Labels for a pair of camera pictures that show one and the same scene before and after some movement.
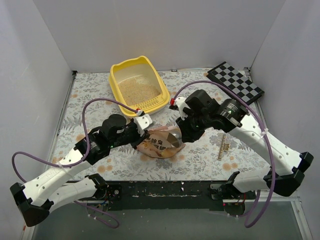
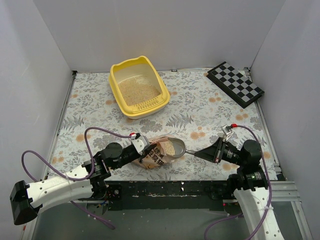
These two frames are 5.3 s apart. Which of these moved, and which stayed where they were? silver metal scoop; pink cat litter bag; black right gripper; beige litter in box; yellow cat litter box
Moved: pink cat litter bag; black right gripper; silver metal scoop
Stayed: yellow cat litter box; beige litter in box
